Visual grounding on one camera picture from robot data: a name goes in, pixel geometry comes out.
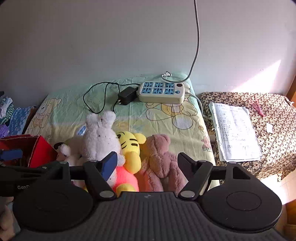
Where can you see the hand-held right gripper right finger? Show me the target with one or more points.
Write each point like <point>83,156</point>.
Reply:
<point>183,163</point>

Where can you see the blue floral cloth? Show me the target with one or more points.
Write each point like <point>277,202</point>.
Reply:
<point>20,120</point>

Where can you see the pink bear plush toy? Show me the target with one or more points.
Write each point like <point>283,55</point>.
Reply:
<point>159,162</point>

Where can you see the brown patterned cloth cover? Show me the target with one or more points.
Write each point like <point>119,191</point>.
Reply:
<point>272,143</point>

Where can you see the wooden door frame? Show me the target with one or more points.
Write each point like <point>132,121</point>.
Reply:
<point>291,95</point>

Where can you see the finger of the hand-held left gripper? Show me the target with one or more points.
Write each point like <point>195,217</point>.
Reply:
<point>11,154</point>

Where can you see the small white pink plush toy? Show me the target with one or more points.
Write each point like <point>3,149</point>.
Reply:
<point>71,155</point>

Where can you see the green white striped cloth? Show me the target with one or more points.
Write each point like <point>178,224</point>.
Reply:
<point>6,109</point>

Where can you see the red cardboard box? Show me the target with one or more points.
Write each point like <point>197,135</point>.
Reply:
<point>41,153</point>

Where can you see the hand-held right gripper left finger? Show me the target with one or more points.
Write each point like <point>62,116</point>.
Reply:
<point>110,165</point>

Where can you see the person's left hand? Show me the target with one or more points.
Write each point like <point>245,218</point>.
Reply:
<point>5,220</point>

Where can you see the small white card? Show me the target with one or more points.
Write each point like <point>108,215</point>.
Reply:
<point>269,127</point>

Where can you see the black power adapter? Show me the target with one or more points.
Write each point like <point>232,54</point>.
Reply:
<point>126,95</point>

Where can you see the stack of white papers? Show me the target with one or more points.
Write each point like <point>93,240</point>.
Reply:
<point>233,132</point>

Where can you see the purple cloth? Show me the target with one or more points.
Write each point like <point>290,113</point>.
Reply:
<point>3,132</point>

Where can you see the cartoon print bed sheet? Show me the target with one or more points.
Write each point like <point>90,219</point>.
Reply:
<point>150,122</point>

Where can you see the white blue power strip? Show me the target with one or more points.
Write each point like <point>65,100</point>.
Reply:
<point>159,97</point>

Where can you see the white rabbit plush toy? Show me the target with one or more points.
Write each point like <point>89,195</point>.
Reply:
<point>101,139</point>

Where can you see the yellow tiger plush toy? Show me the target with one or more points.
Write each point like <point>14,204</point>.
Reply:
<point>129,148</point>

